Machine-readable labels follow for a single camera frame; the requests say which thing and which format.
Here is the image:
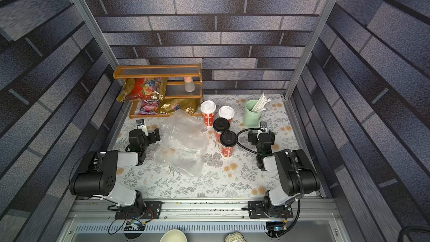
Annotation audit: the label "red cup black lid front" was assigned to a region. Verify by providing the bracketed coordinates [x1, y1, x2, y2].
[219, 130, 237, 158]

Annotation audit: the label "gold snack bag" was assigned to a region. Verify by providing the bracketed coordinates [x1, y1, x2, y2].
[157, 98, 200, 114]

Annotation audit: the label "green straw holder cup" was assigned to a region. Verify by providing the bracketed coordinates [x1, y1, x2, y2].
[243, 100, 263, 128]

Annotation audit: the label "orange two-tier shelf rack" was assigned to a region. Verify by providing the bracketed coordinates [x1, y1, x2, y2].
[113, 64, 204, 103]

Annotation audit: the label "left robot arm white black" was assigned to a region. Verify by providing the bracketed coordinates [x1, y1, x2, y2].
[69, 128, 161, 222]

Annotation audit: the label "clear plastic carrier bag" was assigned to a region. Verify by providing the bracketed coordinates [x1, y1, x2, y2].
[154, 110, 209, 177]

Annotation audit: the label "red cup white lid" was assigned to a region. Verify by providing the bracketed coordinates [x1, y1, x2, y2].
[218, 105, 235, 123]
[200, 100, 216, 127]

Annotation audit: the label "red cup white lid rear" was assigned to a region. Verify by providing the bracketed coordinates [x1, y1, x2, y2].
[200, 100, 216, 127]

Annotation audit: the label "white wrapped straws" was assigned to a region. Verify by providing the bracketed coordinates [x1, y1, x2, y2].
[251, 93, 271, 113]

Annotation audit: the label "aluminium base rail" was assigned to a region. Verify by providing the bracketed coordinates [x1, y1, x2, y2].
[62, 197, 343, 238]

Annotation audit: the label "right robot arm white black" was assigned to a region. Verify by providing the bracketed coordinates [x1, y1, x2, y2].
[245, 128, 320, 219]

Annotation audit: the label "red cup white lid right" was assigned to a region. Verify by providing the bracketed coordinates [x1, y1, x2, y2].
[218, 105, 235, 123]

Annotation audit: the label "red cup black lid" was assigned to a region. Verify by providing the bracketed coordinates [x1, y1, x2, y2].
[219, 130, 237, 158]
[213, 118, 230, 142]

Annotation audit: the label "patterned round object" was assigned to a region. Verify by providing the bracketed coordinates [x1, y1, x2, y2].
[224, 232, 246, 242]

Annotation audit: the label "red snack bag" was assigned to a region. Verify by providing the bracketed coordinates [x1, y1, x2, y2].
[116, 77, 168, 102]

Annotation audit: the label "small pink white bottle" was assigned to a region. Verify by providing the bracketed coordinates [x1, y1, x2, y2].
[184, 76, 196, 93]

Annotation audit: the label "colourful candy bag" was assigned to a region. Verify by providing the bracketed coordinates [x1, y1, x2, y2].
[138, 100, 160, 115]

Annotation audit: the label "white bowl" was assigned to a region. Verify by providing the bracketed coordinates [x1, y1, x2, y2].
[160, 230, 188, 242]

